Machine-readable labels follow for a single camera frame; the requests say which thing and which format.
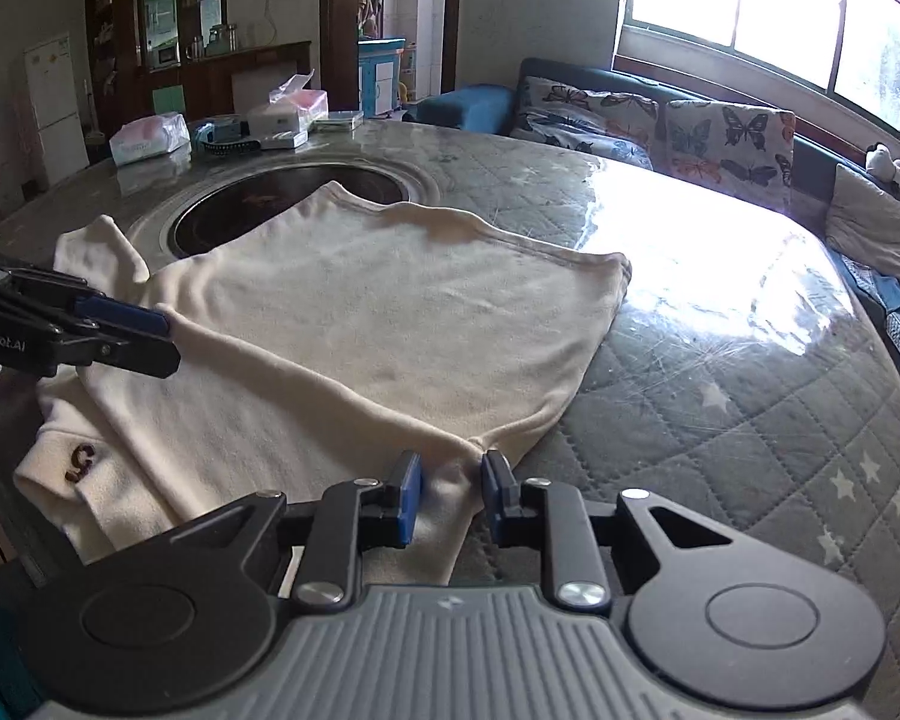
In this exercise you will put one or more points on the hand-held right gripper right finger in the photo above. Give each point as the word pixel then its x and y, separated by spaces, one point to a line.
pixel 493 502

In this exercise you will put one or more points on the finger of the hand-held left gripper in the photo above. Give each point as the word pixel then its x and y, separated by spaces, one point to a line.
pixel 124 315
pixel 135 356

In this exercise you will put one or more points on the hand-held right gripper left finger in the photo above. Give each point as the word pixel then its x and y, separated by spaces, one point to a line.
pixel 412 502

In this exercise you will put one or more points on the cream long-sleeve garment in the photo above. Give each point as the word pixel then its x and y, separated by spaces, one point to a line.
pixel 360 315

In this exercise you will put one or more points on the round black induction cooktop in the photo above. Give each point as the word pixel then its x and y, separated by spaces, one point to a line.
pixel 232 214

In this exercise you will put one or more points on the plastic wrapped tissue pack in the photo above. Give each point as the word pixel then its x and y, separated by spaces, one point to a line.
pixel 150 139

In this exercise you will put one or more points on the blue smartwatch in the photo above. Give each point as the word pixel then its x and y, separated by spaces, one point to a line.
pixel 229 141

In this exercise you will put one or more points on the white refrigerator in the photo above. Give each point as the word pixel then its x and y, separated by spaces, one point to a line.
pixel 52 105

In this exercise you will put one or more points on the dark wooden sideboard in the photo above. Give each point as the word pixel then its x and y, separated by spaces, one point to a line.
pixel 210 82

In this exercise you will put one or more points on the white tissue box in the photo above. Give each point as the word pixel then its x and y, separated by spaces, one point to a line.
pixel 277 118

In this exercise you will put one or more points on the clear container with green contents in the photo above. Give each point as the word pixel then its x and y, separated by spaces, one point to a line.
pixel 337 118

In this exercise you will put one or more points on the tall wooden display cabinet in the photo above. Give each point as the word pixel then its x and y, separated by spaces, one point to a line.
pixel 124 22

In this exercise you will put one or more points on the small blue white cabinet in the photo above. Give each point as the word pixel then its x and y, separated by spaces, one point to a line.
pixel 381 79

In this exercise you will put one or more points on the butterfly print pillow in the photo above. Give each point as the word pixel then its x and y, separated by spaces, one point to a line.
pixel 727 146
pixel 570 112

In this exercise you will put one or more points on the blue sofa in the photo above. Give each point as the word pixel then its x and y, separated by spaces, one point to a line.
pixel 465 105

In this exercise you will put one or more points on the grey pillow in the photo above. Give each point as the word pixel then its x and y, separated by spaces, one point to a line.
pixel 870 225

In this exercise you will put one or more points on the panda plush toy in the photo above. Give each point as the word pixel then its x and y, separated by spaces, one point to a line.
pixel 885 165

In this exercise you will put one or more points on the window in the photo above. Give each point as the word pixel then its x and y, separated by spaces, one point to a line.
pixel 757 0

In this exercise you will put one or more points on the dark wooden door frame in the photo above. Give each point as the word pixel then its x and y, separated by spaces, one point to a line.
pixel 337 22

